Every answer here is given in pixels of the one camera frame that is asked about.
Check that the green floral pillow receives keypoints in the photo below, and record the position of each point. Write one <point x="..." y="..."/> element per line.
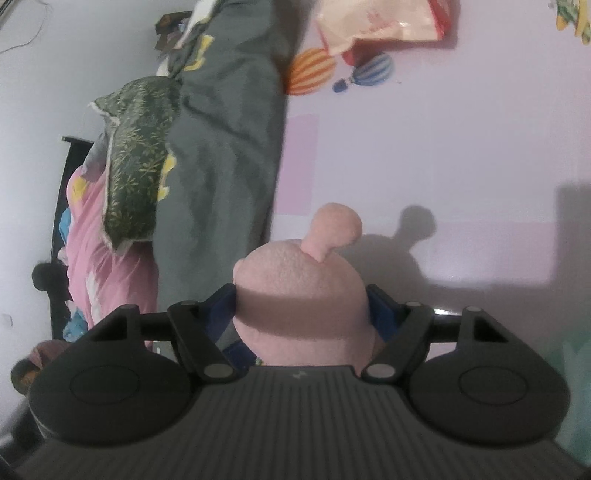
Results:
<point x="134" y="161"/>

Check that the pink plush toy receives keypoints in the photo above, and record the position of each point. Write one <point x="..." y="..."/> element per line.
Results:
<point x="300" y="295"/>

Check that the grey quilt with yellow prints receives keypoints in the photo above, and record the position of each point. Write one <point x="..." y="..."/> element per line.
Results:
<point x="231" y="138"/>

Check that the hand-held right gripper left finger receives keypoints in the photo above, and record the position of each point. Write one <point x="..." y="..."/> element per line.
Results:
<point x="220" y="321"/>

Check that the pink quilt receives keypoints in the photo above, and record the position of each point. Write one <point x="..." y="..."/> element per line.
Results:
<point x="106" y="277"/>

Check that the pink tissue packet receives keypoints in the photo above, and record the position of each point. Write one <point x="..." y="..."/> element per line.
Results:
<point x="378" y="23"/>

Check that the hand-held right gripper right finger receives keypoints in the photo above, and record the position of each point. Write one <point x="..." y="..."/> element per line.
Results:
<point x="379" y="311"/>

